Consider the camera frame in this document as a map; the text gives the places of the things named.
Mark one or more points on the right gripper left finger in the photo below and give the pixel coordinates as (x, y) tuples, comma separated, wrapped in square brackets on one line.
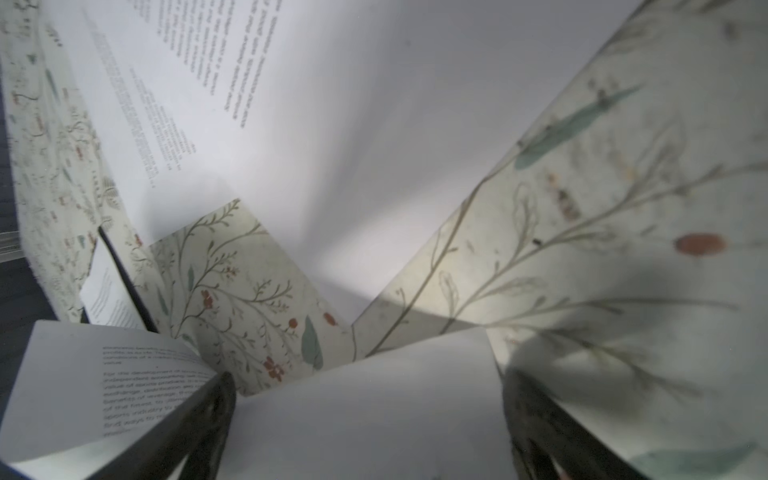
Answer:
[(191, 438)]

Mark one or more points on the printed paper sheet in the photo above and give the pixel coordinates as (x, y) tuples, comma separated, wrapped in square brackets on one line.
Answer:
[(430, 410), (349, 129), (104, 295)]

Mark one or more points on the floral table mat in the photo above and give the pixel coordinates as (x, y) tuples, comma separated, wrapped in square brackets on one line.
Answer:
[(617, 253)]

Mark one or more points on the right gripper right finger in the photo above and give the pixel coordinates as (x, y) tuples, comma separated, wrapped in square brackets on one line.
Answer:
[(548, 443)]

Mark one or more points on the black clip folder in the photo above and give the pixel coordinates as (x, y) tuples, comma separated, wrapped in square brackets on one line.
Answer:
[(143, 311)]

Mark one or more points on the printed paper sheet underneath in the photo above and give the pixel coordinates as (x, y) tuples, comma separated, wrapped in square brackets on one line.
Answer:
[(85, 392)]

